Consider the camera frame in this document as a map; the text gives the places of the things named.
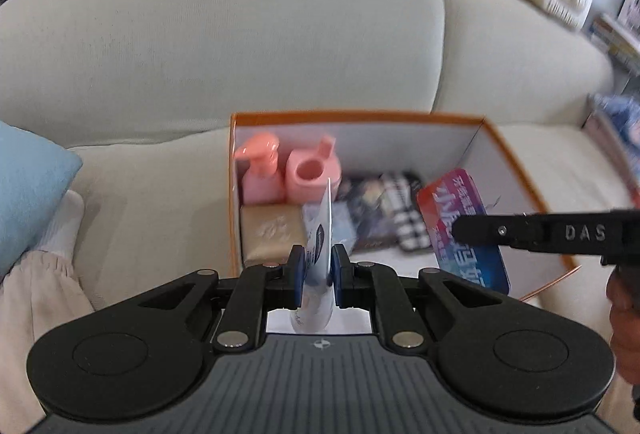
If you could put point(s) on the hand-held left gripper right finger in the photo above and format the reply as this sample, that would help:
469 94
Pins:
340 275

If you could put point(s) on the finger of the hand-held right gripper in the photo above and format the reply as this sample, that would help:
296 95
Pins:
485 230

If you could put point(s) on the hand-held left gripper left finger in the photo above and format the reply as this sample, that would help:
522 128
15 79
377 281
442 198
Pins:
298 275

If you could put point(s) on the white blue packet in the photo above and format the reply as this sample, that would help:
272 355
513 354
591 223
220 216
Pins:
320 239

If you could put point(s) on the red blue tin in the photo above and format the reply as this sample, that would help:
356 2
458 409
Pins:
445 204

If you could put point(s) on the orange cardboard box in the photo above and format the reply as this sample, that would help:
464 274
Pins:
400 138

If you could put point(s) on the person's right hand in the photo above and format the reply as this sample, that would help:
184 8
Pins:
625 329

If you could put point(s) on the gold rectangular box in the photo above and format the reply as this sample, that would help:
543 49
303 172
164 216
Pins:
272 231

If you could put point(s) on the light blue packet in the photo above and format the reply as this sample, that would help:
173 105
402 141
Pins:
345 224

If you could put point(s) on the dark printed booklet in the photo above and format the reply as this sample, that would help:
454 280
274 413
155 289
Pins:
367 209

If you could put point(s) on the black white plaid case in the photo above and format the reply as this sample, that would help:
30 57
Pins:
410 214

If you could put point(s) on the blue printed magazine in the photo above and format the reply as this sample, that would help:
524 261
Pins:
617 138

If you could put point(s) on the pink cup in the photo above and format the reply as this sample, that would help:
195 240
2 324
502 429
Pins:
312 174

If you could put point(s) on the pink pump bottle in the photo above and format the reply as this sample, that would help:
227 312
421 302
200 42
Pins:
260 174

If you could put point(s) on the stack of books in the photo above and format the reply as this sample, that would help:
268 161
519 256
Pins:
617 33

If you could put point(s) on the white cloth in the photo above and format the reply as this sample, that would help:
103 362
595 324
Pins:
62 226

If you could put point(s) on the beige sofa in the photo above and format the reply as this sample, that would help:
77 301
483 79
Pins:
225 43

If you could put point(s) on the pale pink cloth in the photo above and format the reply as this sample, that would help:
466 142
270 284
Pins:
35 324

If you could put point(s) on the light blue pillow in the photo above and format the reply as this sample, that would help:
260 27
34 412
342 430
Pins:
30 189

